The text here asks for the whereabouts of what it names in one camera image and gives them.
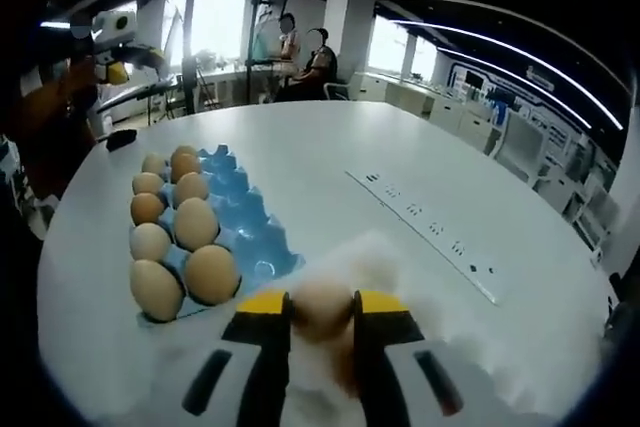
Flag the black-edged side desk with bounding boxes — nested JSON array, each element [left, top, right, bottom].
[[94, 77, 179, 116]]

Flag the lit wall display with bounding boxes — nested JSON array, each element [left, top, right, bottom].
[[444, 54, 621, 183]]

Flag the white square pillar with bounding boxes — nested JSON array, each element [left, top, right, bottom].
[[327, 0, 377, 83]]

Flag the small windowsill plant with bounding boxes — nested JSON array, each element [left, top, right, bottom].
[[194, 46, 226, 71]]

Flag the white power strip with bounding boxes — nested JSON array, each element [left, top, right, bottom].
[[344, 169, 502, 307]]

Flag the white mesh chair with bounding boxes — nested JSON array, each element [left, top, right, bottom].
[[497, 110, 549, 171], [564, 166, 619, 243]]

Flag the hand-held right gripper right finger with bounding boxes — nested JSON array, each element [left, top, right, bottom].
[[351, 289, 496, 427]]

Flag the blue egg tray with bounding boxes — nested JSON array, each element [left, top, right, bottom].
[[130, 146, 306, 329]]

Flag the white office chair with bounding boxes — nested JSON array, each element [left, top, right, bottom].
[[323, 80, 354, 104]]

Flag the person's left hand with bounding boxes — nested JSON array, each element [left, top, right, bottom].
[[62, 54, 107, 98]]

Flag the group of brown eggs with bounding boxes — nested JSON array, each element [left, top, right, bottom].
[[128, 145, 240, 323]]

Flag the white egg tray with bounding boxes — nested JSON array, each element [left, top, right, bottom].
[[279, 229, 506, 427]]

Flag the black tripod stand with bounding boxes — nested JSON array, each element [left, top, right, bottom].
[[169, 0, 221, 116]]

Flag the single brown egg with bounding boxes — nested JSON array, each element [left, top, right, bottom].
[[292, 280, 354, 343]]

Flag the white cabinet row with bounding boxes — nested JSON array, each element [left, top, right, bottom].
[[349, 70, 501, 153]]

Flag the small black object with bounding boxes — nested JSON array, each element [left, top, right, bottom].
[[105, 130, 139, 151]]

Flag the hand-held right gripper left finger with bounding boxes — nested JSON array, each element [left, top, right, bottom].
[[172, 289, 294, 427]]

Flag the white table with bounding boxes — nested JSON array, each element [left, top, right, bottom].
[[37, 99, 619, 427]]

